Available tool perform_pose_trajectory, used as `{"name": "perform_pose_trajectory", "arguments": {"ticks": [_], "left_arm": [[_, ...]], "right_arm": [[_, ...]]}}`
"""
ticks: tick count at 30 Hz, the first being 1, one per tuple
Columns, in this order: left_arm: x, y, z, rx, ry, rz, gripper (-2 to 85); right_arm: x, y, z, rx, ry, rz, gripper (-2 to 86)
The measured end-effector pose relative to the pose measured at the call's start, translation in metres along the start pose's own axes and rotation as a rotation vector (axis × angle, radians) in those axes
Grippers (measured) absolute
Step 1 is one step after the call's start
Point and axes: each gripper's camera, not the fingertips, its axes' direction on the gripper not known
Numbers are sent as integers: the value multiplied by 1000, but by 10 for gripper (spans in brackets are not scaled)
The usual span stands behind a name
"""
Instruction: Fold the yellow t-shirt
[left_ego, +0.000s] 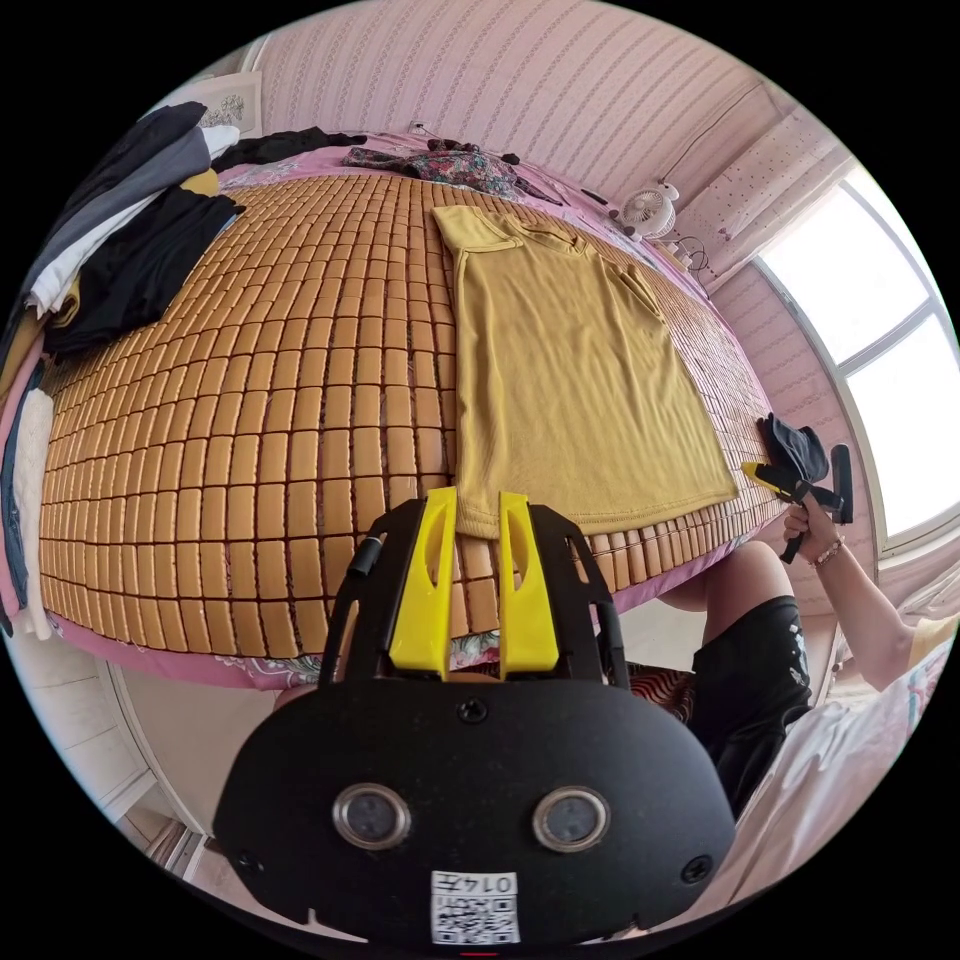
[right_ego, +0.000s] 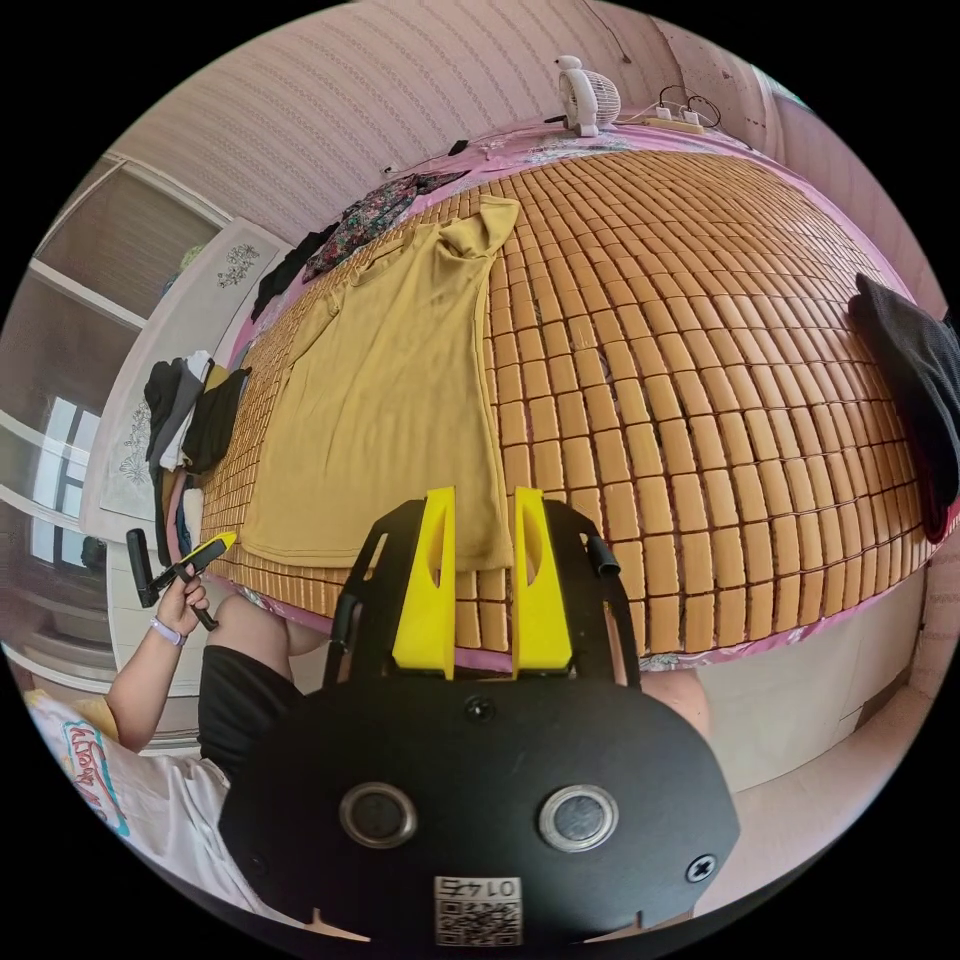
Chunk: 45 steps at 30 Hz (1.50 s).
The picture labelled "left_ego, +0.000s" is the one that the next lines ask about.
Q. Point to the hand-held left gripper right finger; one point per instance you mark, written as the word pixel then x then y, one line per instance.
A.
pixel 525 607

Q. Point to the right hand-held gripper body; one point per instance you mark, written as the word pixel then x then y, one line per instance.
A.
pixel 799 450

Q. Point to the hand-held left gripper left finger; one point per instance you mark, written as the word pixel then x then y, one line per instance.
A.
pixel 424 600

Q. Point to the person's right forearm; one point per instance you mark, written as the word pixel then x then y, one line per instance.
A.
pixel 862 607

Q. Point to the yellow t-shirt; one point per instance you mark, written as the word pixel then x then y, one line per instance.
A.
pixel 570 375

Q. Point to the person's right hand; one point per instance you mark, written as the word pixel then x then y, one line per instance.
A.
pixel 817 534

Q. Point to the window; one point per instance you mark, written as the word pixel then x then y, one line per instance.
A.
pixel 877 352

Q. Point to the person's body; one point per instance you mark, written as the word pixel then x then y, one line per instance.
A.
pixel 750 675

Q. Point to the bed with woven mat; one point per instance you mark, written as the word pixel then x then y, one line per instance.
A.
pixel 262 420

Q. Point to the dotted pink curtain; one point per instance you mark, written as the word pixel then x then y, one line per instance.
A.
pixel 765 195

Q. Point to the small white fan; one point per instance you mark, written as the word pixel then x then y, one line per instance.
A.
pixel 646 208

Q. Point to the floral patterned garment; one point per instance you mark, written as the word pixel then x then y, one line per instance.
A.
pixel 450 166

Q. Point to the pile of clothes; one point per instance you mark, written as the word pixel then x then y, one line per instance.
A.
pixel 142 247

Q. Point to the black garment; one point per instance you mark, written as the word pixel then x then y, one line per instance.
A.
pixel 285 146

